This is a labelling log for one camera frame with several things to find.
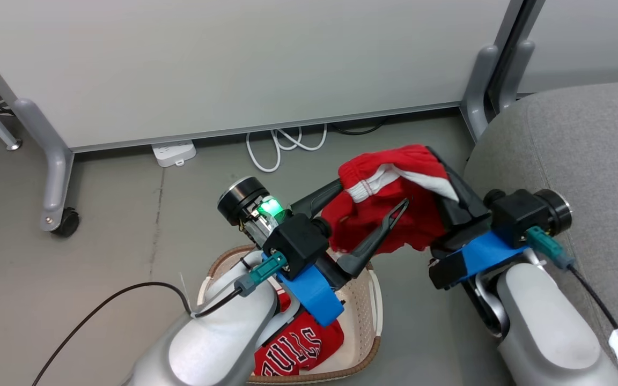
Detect large white partition panel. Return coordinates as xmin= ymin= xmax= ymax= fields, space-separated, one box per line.
xmin=0 ymin=0 xmax=525 ymax=154

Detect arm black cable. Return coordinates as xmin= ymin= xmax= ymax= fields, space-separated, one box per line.
xmin=31 ymin=252 xmax=288 ymax=386
xmin=526 ymin=225 xmax=618 ymax=386

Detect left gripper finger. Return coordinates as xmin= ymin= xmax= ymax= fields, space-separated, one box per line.
xmin=336 ymin=197 xmax=410 ymax=279
xmin=289 ymin=179 xmax=345 ymax=219

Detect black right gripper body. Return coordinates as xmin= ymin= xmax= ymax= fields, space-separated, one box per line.
xmin=429 ymin=225 xmax=495 ymax=291

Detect white coiled cable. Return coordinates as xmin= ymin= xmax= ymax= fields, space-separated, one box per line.
xmin=246 ymin=124 xmax=329 ymax=174

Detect red Bulls jersey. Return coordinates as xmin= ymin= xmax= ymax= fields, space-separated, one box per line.
xmin=253 ymin=289 xmax=345 ymax=377

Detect white partition panel with seams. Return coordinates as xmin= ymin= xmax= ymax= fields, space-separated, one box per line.
xmin=517 ymin=0 xmax=618 ymax=95

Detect red white shorts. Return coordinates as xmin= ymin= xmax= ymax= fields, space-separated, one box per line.
xmin=320 ymin=144 xmax=460 ymax=255

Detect blue right camera mount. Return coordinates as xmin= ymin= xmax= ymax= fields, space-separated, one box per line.
xmin=462 ymin=231 xmax=529 ymax=283

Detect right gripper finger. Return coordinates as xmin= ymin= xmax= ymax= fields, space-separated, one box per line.
xmin=426 ymin=145 xmax=493 ymax=242

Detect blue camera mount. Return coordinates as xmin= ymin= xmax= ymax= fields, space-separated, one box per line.
xmin=276 ymin=263 xmax=345 ymax=328
xmin=462 ymin=231 xmax=529 ymax=283

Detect black floor cable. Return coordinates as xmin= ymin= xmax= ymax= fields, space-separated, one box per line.
xmin=330 ymin=120 xmax=388 ymax=136

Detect cream laundry basket brown rim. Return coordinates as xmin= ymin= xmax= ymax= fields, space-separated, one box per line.
xmin=196 ymin=244 xmax=385 ymax=384

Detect white power strip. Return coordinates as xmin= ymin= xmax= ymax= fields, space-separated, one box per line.
xmin=152 ymin=140 xmax=197 ymax=168

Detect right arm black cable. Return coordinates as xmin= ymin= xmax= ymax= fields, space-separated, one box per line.
xmin=526 ymin=225 xmax=618 ymax=386

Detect blue left camera mount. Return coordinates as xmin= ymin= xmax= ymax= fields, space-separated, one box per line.
xmin=276 ymin=263 xmax=345 ymax=328

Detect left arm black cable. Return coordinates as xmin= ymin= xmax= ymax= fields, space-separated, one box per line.
xmin=31 ymin=252 xmax=288 ymax=386

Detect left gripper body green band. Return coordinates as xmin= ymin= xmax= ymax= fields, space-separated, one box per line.
xmin=218 ymin=177 xmax=291 ymax=246

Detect grey partition foot with caster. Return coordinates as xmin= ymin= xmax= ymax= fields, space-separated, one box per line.
xmin=11 ymin=98 xmax=80 ymax=238

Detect grey fabric sofa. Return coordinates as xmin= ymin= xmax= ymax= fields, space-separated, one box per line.
xmin=462 ymin=80 xmax=618 ymax=386

